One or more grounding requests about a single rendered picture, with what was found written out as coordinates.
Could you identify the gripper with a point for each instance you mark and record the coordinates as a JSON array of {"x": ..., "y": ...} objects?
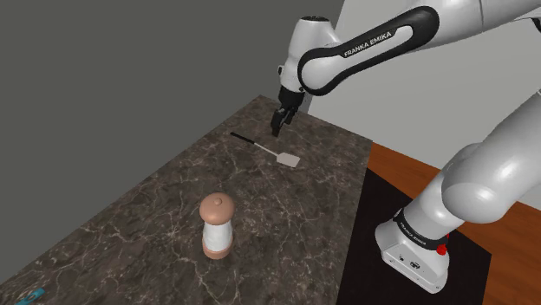
[{"x": 290, "y": 98}]

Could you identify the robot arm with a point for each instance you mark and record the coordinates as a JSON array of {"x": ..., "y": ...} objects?
[{"x": 477, "y": 177}]

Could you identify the brown and white pepper mill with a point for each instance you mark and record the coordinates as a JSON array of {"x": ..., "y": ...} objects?
[{"x": 217, "y": 228}]

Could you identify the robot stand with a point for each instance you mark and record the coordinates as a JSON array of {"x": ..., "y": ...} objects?
[{"x": 380, "y": 262}]

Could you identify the small blue object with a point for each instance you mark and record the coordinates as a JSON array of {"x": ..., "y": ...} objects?
[{"x": 31, "y": 297}]

